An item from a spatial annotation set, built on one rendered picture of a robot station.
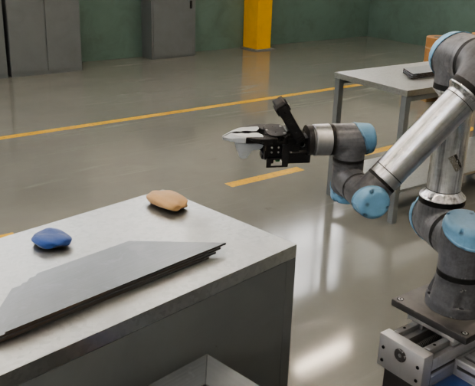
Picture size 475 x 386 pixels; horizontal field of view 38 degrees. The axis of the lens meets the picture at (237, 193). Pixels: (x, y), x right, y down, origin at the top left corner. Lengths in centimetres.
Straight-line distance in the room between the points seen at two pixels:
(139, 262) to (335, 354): 179
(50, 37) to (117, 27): 146
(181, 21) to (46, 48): 235
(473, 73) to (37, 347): 110
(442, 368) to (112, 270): 84
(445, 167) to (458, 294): 31
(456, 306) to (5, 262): 116
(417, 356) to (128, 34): 966
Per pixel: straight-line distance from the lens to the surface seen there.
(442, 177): 178
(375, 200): 154
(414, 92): 473
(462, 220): 172
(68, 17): 986
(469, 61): 161
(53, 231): 203
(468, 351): 182
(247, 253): 194
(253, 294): 194
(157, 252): 188
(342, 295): 396
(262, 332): 203
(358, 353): 348
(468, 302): 175
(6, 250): 201
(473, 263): 171
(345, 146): 164
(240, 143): 158
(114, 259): 186
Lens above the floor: 189
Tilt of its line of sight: 21 degrees down
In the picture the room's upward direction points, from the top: 2 degrees clockwise
